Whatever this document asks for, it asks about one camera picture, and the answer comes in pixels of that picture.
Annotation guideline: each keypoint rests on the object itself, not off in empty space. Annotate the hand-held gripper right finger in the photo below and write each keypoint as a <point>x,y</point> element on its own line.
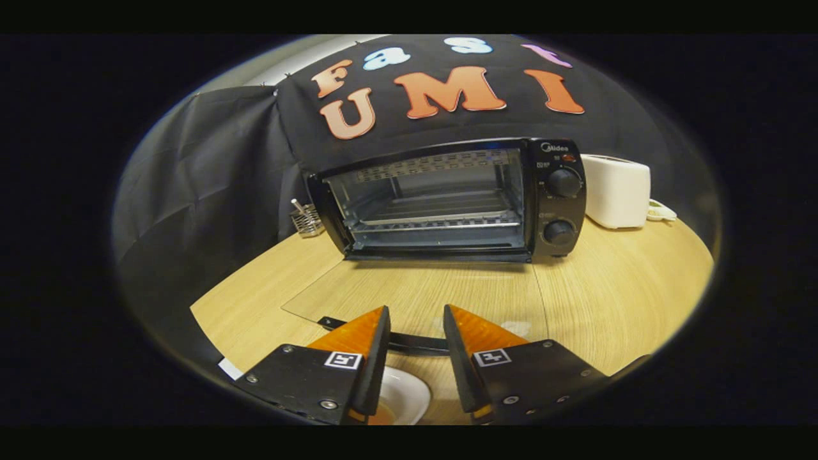
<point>461,370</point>

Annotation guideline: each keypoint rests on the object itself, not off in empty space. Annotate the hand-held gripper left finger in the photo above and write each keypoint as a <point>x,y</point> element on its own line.
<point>376,370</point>

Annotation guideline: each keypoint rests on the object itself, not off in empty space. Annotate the round bread bun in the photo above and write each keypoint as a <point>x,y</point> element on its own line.
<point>382,416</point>

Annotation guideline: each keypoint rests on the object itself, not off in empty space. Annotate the black toaster oven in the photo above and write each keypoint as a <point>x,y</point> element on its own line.
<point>563,191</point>

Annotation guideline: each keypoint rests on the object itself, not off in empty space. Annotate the metal oven tray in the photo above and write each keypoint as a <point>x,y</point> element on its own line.
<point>441,211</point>

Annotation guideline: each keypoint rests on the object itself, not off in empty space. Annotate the white toaster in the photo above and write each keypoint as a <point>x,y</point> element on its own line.
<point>617,191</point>

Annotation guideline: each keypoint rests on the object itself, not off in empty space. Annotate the white plate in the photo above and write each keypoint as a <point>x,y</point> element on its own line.
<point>406,393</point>

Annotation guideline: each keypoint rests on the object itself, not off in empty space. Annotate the white paper slip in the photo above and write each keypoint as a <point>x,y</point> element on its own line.
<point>230,369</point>

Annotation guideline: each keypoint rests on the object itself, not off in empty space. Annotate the black backdrop cloth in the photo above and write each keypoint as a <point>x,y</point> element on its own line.
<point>211,160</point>

